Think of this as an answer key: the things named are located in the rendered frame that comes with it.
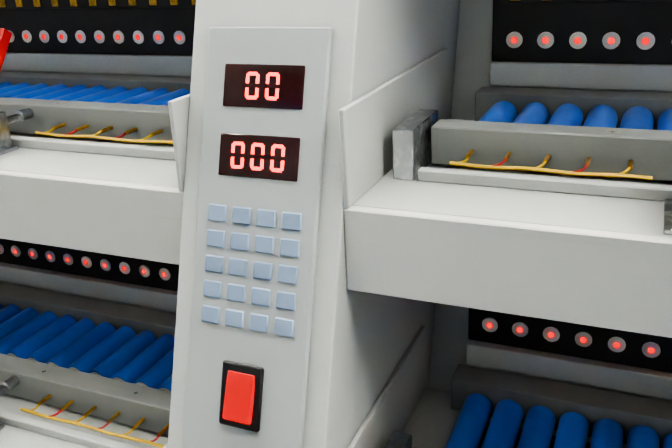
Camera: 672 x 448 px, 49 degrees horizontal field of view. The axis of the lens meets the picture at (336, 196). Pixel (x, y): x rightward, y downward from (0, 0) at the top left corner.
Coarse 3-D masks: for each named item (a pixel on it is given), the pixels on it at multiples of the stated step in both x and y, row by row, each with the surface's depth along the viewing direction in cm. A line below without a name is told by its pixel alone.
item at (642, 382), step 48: (480, 336) 52; (528, 336) 50; (576, 336) 48; (624, 336) 47; (480, 384) 50; (528, 384) 49; (624, 384) 48; (384, 432) 45; (432, 432) 49; (480, 432) 46; (528, 432) 45; (576, 432) 45; (624, 432) 46
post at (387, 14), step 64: (256, 0) 38; (320, 0) 37; (384, 0) 39; (448, 0) 51; (192, 64) 40; (384, 64) 40; (448, 64) 53; (192, 128) 40; (192, 192) 40; (192, 256) 40; (320, 256) 37; (320, 320) 37; (384, 320) 44; (320, 384) 37; (384, 384) 45
